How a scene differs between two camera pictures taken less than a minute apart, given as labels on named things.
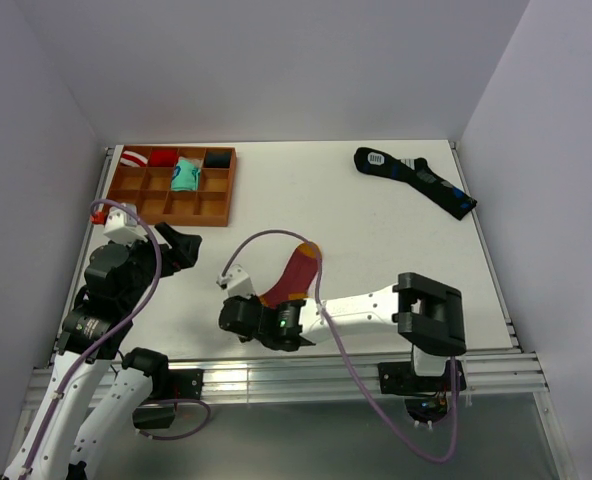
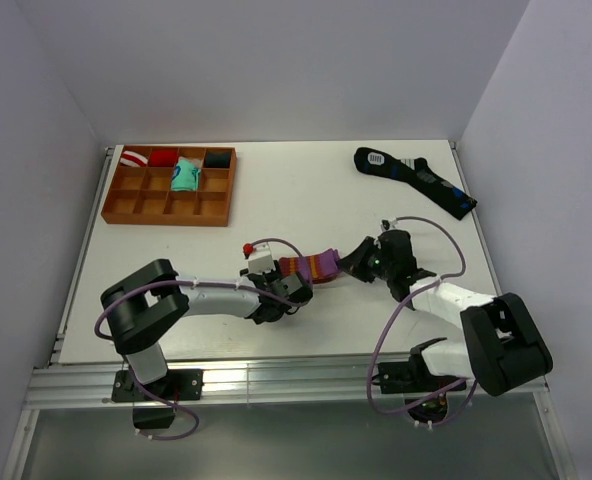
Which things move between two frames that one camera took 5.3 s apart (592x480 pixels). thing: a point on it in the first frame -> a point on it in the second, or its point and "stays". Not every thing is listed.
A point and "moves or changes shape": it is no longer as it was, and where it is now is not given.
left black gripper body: [144, 260] -> [271, 275]
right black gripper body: [264, 338] -> [383, 269]
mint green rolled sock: [186, 174] stays
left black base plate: [176, 384] stays
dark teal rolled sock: [218, 159] stays
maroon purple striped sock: [296, 279] moves or changes shape
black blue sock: [417, 173] stays
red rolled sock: [163, 157] stays
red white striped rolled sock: [132, 159] stays
